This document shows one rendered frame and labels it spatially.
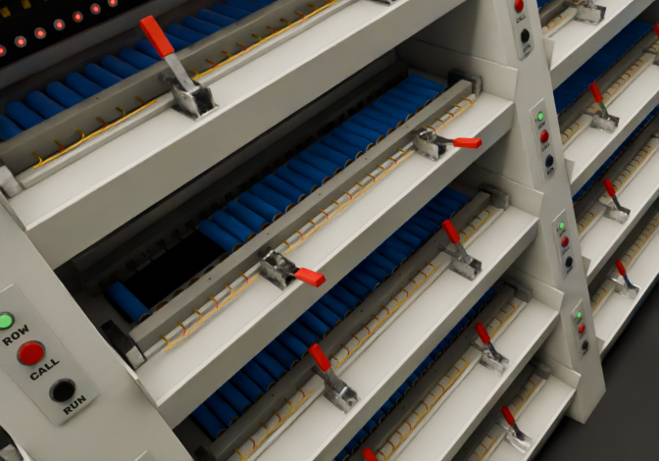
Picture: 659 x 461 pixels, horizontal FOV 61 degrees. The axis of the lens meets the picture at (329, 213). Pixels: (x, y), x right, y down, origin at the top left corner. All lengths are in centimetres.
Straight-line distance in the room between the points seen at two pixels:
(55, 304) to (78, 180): 10
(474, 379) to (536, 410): 23
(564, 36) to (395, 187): 44
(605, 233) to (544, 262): 24
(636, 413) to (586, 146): 54
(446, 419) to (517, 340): 19
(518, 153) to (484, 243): 14
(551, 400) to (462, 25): 71
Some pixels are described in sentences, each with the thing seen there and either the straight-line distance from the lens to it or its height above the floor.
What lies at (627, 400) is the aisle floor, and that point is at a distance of 133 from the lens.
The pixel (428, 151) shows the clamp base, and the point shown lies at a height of 72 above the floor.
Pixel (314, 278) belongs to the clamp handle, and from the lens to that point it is 55.
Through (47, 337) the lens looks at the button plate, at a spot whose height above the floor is 83.
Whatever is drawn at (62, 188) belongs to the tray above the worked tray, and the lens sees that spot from 50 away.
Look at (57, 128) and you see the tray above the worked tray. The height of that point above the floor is 95.
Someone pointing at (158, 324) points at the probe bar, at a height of 75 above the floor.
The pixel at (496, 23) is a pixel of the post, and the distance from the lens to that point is 81.
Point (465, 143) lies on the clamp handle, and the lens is 70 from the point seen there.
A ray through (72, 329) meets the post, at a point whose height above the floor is 82.
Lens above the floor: 103
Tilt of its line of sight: 27 degrees down
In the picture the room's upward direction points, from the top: 23 degrees counter-clockwise
